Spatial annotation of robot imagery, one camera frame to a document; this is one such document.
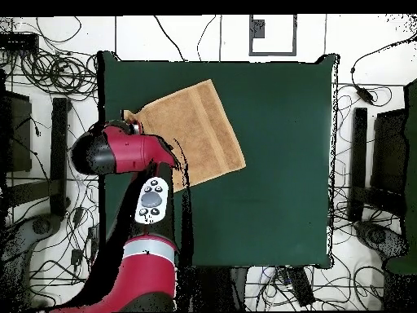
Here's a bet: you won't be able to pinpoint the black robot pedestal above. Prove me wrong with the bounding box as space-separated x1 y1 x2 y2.
191 267 249 312

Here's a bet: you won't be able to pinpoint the grey rectangular floor frame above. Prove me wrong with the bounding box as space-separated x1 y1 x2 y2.
248 14 298 57

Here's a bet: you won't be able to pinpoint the black stand cross bar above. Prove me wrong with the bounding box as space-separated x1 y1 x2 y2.
353 184 406 217
4 178 60 208

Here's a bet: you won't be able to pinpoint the black stand leg bar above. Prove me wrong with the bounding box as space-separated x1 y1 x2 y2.
347 107 369 223
49 96 72 217

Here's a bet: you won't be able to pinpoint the black equipment box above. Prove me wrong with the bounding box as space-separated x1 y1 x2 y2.
0 89 33 173
370 108 408 196

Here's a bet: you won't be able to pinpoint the dark green table cloth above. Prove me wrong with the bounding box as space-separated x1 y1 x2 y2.
97 50 340 270

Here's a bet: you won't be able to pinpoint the black power strip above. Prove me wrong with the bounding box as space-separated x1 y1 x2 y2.
86 224 100 262
285 267 316 307
0 32 40 52

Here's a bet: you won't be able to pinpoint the coiled black cables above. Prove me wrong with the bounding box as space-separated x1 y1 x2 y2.
19 48 99 100

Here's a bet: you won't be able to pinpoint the black power adapter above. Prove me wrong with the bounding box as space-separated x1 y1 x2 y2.
355 86 375 106

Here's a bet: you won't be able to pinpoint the tan terry towel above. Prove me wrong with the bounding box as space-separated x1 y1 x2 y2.
122 78 247 193

